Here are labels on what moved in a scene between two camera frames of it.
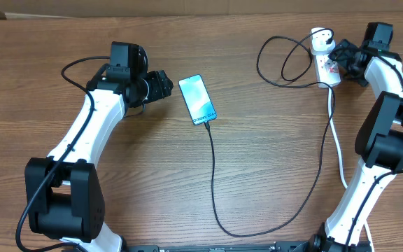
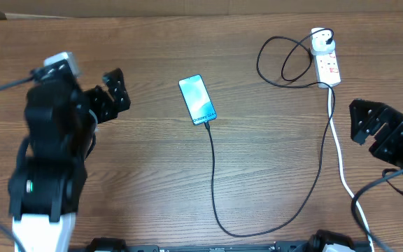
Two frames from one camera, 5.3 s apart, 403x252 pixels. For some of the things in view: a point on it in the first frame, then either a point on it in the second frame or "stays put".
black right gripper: (347, 52) -> (397, 129)
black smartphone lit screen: (197, 99) stays put
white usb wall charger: (319, 37) stays put
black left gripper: (159, 86) -> (109, 109)
